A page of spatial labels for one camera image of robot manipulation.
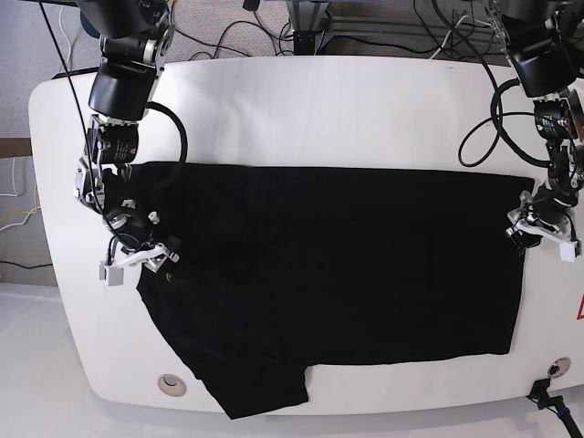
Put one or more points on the black T-shirt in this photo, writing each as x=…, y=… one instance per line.
x=287, y=268

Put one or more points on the table cable grommet right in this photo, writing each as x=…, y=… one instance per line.
x=559, y=367

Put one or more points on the red warning sticker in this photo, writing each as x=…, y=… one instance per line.
x=580, y=314

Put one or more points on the table cable grommet left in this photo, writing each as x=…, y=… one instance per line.
x=171, y=385

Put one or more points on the black clamp with cable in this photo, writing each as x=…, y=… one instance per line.
x=540, y=397

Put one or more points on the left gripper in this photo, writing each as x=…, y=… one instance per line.
x=538, y=217

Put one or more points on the table cable grommet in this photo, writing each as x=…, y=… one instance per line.
x=559, y=367
x=171, y=385

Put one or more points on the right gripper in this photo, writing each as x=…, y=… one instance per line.
x=136, y=240

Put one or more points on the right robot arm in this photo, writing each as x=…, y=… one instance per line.
x=134, y=39

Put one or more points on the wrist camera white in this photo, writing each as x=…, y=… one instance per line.
x=112, y=275
x=569, y=250

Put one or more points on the black table leg block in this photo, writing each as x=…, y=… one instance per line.
x=307, y=43

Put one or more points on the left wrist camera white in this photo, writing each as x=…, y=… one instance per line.
x=569, y=250

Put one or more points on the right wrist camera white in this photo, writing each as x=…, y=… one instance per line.
x=112, y=275

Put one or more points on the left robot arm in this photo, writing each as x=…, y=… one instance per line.
x=537, y=42

